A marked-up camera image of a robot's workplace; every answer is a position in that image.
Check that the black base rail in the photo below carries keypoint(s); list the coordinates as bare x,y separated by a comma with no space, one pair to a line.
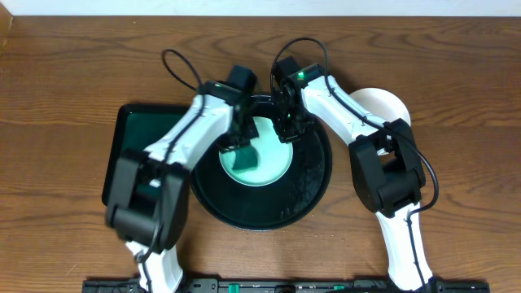
209,285

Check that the white plate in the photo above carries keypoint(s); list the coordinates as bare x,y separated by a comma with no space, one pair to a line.
377,106

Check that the round black tray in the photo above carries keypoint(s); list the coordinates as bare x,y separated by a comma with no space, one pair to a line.
275,205

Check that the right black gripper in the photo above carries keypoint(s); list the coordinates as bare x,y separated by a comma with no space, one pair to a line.
288,135

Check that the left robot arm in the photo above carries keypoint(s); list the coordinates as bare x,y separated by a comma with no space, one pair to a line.
147,200

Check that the rectangular dark green tray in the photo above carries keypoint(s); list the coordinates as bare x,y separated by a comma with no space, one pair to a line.
138,125

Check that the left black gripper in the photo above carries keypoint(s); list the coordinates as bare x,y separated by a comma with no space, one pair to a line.
238,141

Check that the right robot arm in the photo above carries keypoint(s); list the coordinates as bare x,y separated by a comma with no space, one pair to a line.
387,172

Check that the light green plate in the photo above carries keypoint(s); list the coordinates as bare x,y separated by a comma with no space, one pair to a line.
275,157

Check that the green sponge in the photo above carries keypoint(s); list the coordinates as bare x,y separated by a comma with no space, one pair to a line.
246,158

